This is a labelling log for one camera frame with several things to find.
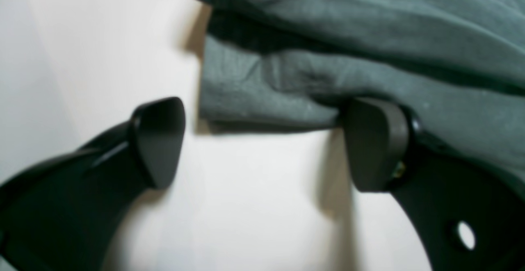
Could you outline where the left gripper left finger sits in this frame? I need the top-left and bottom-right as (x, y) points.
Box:
(0, 97), (186, 271)

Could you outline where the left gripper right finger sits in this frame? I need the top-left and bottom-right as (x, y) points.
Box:
(340, 98), (525, 271)

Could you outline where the dark grey t-shirt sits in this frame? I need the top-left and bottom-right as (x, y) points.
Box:
(199, 0), (525, 179)

